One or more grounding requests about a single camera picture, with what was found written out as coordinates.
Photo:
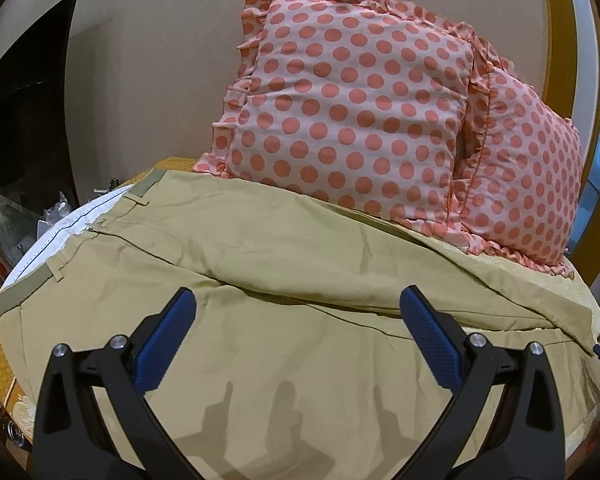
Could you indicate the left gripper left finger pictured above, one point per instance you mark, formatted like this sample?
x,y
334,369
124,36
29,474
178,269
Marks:
x,y
71,440

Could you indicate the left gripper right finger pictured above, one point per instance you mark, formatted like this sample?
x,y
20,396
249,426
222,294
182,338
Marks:
x,y
526,438

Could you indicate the khaki beige pants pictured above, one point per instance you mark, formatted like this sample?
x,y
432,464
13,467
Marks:
x,y
290,309

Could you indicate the right pink polka-dot pillow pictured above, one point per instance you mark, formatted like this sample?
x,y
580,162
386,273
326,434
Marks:
x,y
518,180

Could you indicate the pink polka-dot pillow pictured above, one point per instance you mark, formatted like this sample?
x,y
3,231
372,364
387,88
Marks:
x,y
355,102
518,180

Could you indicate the black television screen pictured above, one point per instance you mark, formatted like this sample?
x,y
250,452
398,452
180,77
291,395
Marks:
x,y
35,164

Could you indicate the left pink polka-dot pillow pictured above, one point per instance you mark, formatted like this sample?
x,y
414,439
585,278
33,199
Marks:
x,y
355,102

